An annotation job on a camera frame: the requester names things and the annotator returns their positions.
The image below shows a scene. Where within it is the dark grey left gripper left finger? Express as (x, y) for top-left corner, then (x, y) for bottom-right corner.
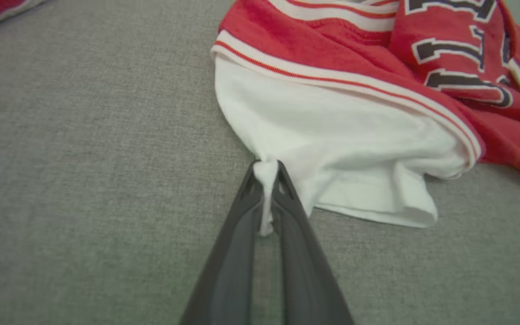
(181, 160), (265, 325)

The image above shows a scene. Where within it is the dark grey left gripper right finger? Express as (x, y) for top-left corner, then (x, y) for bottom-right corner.
(271, 160), (355, 325)

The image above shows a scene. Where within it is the red jersey with white sleeves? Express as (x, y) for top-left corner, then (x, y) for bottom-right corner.
(210, 0), (520, 237)

